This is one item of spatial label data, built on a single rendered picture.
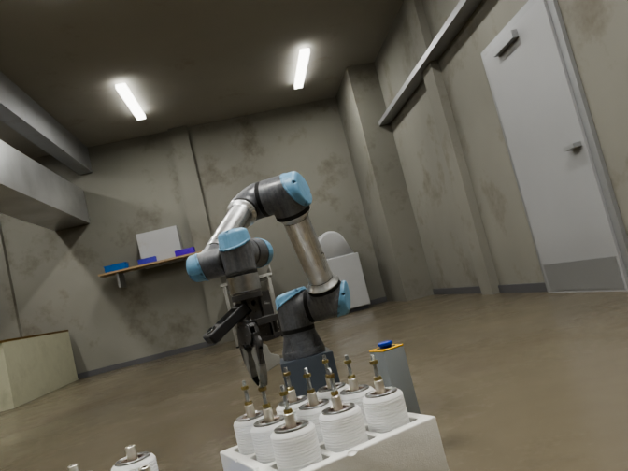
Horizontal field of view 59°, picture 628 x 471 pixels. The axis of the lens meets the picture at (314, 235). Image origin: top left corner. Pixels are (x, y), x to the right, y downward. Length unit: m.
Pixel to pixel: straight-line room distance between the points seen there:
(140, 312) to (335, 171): 3.84
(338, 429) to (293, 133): 8.22
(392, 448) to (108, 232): 8.21
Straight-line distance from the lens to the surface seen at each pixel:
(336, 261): 8.25
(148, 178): 9.22
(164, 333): 8.98
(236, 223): 1.59
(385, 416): 1.29
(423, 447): 1.31
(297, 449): 1.19
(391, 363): 1.54
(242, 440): 1.42
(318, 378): 1.90
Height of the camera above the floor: 0.53
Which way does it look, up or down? 5 degrees up
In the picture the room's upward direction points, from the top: 14 degrees counter-clockwise
